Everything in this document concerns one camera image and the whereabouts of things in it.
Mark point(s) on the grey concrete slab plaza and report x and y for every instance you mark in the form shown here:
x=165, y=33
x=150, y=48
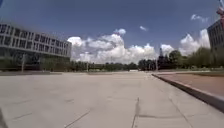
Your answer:
x=110, y=96

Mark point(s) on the row of trees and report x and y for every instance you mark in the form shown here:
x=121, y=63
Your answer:
x=173, y=60

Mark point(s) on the large pale windowed building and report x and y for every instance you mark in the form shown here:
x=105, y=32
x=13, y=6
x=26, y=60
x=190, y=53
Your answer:
x=30, y=43

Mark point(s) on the dark stone kerb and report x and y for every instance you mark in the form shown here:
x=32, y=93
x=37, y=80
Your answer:
x=196, y=93

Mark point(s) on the reddish paved area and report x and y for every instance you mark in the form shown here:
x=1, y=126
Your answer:
x=200, y=81

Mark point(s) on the grass strip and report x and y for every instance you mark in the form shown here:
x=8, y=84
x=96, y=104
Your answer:
x=213, y=73

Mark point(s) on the dark tall building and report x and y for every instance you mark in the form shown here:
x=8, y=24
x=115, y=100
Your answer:
x=216, y=35

